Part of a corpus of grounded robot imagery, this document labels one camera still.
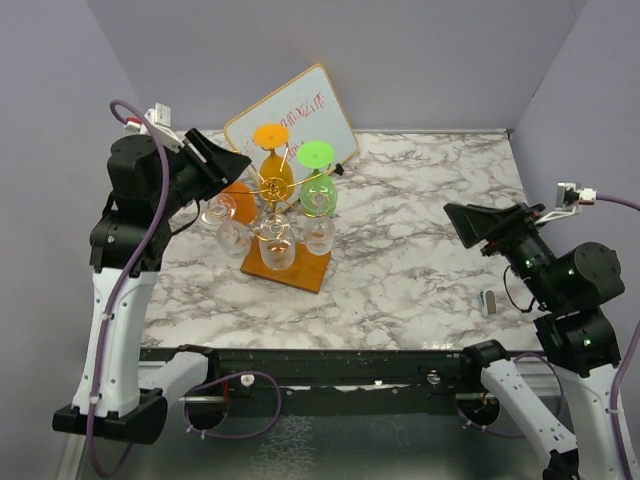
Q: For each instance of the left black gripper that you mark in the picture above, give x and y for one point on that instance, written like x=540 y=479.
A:
x=219 y=168

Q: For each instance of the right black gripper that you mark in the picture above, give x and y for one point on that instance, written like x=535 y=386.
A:
x=499 y=224

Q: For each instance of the orange plastic wine glass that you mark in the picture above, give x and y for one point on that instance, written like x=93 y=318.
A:
x=245 y=203

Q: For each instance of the yellow plastic wine glass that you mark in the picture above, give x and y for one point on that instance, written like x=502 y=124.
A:
x=275 y=173

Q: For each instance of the clear ribbed goblet glass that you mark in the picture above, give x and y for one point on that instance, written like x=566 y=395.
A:
x=276 y=241

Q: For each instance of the green plastic wine glass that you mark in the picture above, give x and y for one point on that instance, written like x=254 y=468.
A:
x=318 y=157

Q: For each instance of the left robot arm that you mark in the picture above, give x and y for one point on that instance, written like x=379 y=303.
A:
x=150 y=184

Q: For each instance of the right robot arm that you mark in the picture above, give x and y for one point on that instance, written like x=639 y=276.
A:
x=578 y=340

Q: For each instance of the clear glass hanging on rack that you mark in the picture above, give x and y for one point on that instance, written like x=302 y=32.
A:
x=319 y=230

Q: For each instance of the small grey block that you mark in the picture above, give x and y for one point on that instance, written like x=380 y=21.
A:
x=488 y=302

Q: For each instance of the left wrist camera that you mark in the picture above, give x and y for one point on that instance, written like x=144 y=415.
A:
x=160 y=117

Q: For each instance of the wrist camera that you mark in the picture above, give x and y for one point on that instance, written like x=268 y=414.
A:
x=160 y=117
x=570 y=198

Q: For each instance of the white board yellow frame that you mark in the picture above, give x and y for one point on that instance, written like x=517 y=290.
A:
x=309 y=108

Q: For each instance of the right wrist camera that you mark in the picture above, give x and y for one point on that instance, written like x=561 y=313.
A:
x=570 y=198

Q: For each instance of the gold wire glass rack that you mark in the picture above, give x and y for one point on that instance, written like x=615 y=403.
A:
x=308 y=271

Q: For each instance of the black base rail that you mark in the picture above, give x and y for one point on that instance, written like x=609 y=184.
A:
x=346 y=382

